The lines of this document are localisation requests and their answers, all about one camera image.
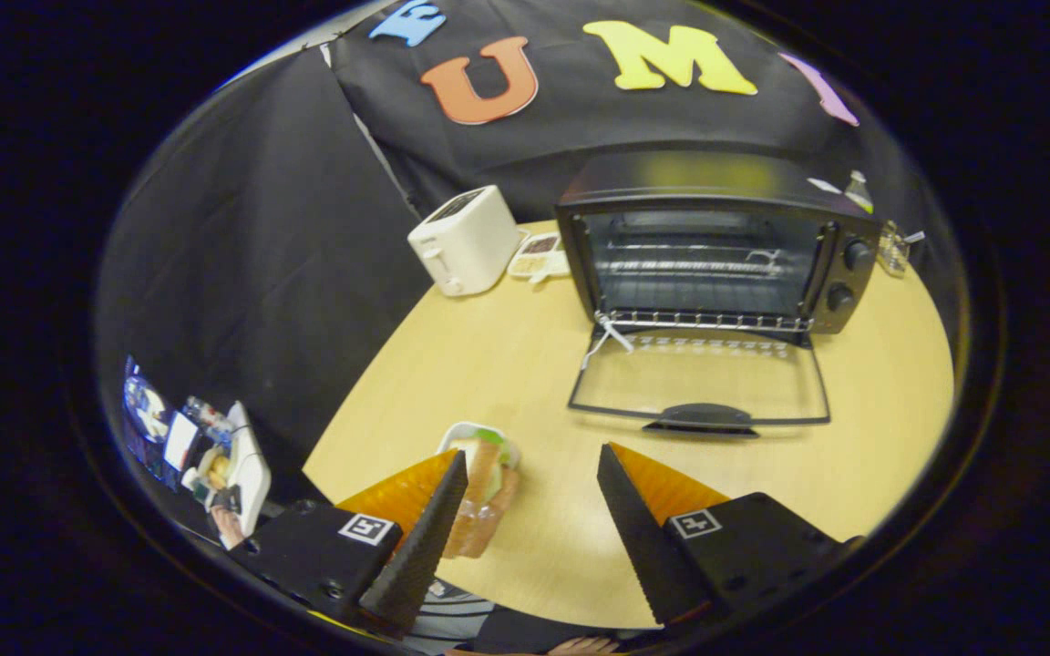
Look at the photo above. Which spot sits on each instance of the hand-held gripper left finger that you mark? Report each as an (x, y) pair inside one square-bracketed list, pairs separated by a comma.
[(425, 547)]

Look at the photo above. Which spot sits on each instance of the glass jar with spoon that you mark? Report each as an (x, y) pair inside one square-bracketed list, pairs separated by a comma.
[(892, 248)]

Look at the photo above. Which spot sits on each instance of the white pop-up toaster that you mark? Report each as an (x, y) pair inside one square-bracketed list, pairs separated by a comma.
[(470, 241)]

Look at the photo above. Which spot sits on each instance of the black toaster oven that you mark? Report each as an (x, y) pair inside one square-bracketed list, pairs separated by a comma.
[(830, 273)]

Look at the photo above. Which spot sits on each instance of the white snack tray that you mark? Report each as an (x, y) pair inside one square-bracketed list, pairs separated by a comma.
[(539, 255)]

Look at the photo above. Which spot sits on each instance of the white plate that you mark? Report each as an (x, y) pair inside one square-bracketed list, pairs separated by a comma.
[(466, 426)]

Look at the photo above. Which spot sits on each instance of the person's striped clothing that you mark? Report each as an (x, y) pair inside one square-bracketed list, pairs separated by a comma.
[(452, 620)]

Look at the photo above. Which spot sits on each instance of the small clear plastic bottle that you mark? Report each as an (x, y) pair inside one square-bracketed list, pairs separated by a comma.
[(206, 417)]

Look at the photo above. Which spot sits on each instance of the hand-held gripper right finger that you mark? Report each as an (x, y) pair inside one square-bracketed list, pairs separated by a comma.
[(639, 538)]

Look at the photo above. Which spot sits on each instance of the toasted bread sandwich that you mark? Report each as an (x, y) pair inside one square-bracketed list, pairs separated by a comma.
[(484, 474)]

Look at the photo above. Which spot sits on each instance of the blue printed packet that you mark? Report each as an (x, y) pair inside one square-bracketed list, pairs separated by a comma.
[(144, 410)]

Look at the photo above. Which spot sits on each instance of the clear bottle green label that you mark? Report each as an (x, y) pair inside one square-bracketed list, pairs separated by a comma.
[(859, 193)]

